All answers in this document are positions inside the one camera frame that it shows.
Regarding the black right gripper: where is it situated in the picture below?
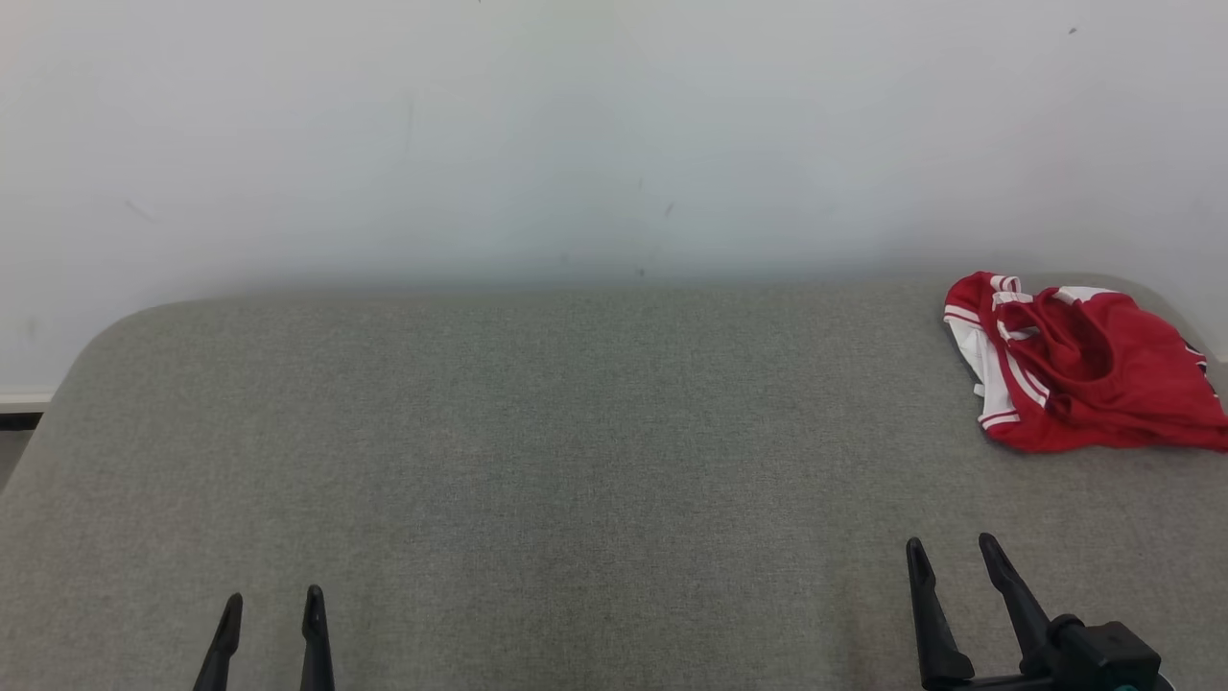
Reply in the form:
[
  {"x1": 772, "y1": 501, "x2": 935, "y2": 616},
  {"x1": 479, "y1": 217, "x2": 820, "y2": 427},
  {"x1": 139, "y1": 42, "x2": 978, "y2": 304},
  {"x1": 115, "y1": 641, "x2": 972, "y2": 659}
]
[{"x1": 904, "y1": 533, "x2": 1177, "y2": 691}]

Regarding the red white printed basketball jersey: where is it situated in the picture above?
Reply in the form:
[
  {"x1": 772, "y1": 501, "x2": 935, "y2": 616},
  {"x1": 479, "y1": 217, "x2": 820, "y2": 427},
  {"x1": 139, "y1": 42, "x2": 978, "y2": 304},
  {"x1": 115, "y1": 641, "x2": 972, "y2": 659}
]
[{"x1": 942, "y1": 272, "x2": 1228, "y2": 455}]

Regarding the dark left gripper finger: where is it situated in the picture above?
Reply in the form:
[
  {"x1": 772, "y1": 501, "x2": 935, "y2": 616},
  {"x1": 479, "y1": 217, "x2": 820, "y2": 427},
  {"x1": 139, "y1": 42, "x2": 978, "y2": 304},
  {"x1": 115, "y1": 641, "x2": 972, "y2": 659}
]
[
  {"x1": 299, "y1": 584, "x2": 336, "y2": 691},
  {"x1": 192, "y1": 592, "x2": 245, "y2": 691}
]

